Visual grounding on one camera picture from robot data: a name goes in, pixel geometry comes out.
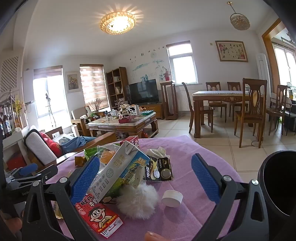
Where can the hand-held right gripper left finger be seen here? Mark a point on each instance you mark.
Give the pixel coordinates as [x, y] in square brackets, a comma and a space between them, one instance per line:
[84, 179]

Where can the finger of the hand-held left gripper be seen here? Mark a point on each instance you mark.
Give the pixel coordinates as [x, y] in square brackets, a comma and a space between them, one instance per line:
[27, 169]
[49, 172]

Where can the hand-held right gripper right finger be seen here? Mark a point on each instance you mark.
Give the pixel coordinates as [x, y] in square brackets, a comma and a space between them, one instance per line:
[204, 178]

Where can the white and blue carton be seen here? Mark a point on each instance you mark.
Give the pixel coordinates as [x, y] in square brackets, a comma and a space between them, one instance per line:
[115, 169]

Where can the white plastic cap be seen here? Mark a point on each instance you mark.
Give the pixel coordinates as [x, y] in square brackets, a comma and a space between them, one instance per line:
[171, 198]

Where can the black bin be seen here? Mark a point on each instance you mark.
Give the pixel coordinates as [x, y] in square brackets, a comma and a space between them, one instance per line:
[283, 176]

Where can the person's left hand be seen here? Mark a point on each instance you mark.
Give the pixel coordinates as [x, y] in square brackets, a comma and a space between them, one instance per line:
[13, 226]

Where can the person's right hand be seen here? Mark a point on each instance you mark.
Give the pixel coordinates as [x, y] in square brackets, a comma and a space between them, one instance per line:
[156, 236]

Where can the red storage box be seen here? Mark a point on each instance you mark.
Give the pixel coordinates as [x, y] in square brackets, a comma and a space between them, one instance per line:
[16, 162]

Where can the yellow snack wrapper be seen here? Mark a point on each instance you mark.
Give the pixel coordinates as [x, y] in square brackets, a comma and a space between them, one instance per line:
[79, 161]

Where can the red embroidered cushion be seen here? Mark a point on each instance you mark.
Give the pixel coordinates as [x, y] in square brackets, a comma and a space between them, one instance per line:
[54, 147]

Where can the white sofa cushion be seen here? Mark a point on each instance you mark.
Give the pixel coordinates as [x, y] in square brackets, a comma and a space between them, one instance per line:
[39, 146]

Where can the orange plastic wrapper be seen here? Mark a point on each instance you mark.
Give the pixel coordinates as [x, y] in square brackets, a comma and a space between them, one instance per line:
[105, 155]

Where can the row of bottles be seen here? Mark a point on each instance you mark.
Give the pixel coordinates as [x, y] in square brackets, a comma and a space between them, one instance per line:
[5, 122]

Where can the blue garment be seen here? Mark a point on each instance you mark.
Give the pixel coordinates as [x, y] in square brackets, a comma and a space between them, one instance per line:
[76, 143]

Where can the purple table cloth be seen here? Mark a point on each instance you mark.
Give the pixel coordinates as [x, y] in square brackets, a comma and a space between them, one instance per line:
[185, 146]

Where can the red cartoon milk carton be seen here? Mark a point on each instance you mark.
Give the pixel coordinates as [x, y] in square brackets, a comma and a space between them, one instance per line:
[99, 215]

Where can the black button battery pack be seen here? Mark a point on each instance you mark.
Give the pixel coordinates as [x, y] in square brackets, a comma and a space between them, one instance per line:
[165, 172]

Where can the wooden sofa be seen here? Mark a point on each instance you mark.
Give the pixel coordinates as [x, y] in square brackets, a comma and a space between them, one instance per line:
[106, 139]

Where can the yellow artificial flowers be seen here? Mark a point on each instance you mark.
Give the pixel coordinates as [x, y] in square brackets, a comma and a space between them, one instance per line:
[18, 105]

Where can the crumpled white tissue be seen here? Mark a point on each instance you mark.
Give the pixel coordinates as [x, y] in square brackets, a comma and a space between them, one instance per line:
[157, 151]

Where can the black and yellow packet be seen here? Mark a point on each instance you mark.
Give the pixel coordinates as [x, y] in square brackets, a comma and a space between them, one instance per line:
[150, 170]

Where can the white fluffy pompom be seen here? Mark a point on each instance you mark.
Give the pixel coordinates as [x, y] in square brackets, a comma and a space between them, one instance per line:
[136, 202]

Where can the red cardboard box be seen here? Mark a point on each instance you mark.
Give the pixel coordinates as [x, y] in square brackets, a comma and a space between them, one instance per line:
[133, 141]

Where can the wooden armchair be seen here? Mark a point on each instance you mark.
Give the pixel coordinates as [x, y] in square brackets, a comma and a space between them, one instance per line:
[77, 115]

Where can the thin metal stand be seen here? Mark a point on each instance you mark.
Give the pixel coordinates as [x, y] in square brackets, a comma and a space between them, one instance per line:
[49, 106]

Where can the glass balcony door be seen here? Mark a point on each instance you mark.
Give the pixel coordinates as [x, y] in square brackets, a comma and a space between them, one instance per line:
[41, 97]

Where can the dried branches in vase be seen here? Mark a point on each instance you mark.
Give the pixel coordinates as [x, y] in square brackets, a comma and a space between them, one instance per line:
[95, 105]

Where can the wooden coffee table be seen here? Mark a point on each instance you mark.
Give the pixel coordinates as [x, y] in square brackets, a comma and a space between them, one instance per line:
[138, 124]

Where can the wooden dining table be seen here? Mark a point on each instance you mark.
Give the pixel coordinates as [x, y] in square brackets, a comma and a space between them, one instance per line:
[215, 95]

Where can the wooden television cabinet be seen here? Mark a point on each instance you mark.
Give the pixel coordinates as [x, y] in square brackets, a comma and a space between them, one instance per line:
[157, 109]

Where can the white thermos bottle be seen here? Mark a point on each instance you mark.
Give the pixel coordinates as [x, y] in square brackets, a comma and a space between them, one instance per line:
[137, 110]

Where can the white lattice cabinet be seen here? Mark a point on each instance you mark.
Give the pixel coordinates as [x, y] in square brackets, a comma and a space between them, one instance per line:
[10, 69]

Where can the framed sunflower painting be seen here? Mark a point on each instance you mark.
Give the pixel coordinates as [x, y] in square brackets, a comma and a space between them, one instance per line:
[73, 82]

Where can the striped window blind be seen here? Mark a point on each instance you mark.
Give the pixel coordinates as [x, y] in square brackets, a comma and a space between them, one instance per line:
[93, 85]

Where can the tall wooden plant stand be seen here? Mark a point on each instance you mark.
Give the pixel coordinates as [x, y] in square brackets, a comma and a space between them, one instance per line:
[168, 83]

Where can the black flat television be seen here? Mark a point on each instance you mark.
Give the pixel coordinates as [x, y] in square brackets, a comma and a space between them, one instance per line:
[143, 91]

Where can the wooden bookshelf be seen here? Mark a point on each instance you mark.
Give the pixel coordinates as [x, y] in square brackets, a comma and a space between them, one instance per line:
[123, 78]

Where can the red potted plant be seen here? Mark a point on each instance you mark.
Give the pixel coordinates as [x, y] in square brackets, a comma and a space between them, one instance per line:
[167, 74]

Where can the white framed window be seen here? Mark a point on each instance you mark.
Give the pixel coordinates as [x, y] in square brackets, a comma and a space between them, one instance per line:
[182, 67]

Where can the white standing air conditioner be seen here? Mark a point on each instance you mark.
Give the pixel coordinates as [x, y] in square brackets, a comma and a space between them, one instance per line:
[263, 76]

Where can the framed floral painting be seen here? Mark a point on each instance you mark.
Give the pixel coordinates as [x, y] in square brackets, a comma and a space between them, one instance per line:
[231, 51]

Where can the round glowing ceiling lamp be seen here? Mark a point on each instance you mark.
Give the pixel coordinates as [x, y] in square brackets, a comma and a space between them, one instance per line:
[117, 22]

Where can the crystal pendant lamp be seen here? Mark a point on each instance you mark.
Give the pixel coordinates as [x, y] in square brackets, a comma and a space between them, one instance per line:
[239, 20]

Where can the white wall radiator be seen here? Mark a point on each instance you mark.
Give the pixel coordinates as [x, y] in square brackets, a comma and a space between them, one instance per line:
[183, 99]

